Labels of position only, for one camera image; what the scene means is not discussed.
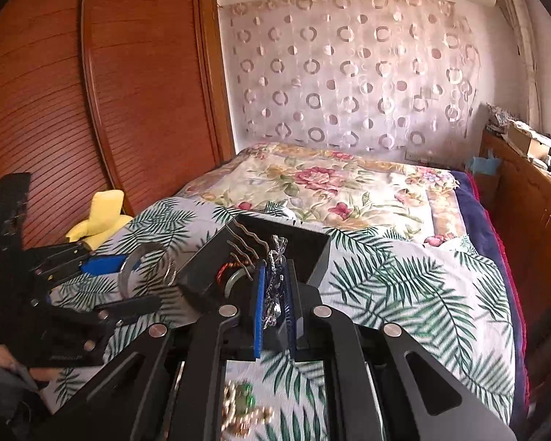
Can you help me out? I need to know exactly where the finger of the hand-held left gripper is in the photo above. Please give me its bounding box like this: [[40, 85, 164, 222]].
[[50, 295, 162, 332], [24, 241, 130, 286]]

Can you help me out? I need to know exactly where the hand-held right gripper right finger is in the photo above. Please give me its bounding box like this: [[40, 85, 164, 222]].
[[288, 260, 518, 441]]

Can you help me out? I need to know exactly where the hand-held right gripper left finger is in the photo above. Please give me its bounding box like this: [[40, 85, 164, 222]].
[[50, 267, 264, 441]]

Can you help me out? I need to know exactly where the clear round bangle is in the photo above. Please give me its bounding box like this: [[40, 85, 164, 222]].
[[118, 241, 178, 305]]

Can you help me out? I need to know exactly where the black jewelry box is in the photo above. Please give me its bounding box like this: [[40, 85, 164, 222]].
[[177, 213, 332, 328]]

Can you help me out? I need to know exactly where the person's left forearm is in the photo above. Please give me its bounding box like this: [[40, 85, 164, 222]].
[[0, 341, 44, 437]]

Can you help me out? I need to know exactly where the person's left hand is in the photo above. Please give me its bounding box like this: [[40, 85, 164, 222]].
[[26, 366, 60, 383]]

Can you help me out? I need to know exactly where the pale green jade bangle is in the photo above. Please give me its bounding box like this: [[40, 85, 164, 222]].
[[225, 273, 254, 295]]

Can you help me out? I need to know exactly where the yellow cloth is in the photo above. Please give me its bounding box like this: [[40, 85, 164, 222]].
[[65, 191, 135, 250]]

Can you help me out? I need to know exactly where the wavy metal hairpin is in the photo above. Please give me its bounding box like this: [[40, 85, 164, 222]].
[[231, 238, 259, 282], [226, 219, 264, 265]]

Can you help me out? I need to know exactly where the leaf print bed sheet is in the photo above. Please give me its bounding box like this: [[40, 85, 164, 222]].
[[41, 197, 518, 441]]

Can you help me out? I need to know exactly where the floral quilt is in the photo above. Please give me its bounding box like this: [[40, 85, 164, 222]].
[[179, 141, 470, 247]]

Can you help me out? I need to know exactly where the wooden slatted wardrobe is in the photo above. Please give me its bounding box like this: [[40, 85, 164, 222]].
[[0, 0, 236, 250]]

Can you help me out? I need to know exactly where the dark blue blanket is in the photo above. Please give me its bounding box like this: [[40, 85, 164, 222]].
[[450, 170, 534, 426]]

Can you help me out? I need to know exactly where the light blue tissue pack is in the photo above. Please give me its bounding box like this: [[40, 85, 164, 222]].
[[464, 149, 502, 176]]

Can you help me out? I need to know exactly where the wooden side cabinet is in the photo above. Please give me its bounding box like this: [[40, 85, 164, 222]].
[[478, 128, 551, 380]]

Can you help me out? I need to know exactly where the sheer circle pattern curtain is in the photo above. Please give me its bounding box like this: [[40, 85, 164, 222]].
[[219, 0, 482, 162]]

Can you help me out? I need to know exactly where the cardboard box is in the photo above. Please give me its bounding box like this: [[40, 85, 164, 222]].
[[505, 122, 551, 158]]

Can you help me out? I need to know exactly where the white window curtain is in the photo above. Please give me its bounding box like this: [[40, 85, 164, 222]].
[[496, 0, 551, 136]]

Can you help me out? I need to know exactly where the copper coil bracelet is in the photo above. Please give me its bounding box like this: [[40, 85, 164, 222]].
[[216, 262, 240, 286]]

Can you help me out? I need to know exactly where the gold and green necklace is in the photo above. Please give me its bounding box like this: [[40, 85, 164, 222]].
[[222, 380, 277, 441]]

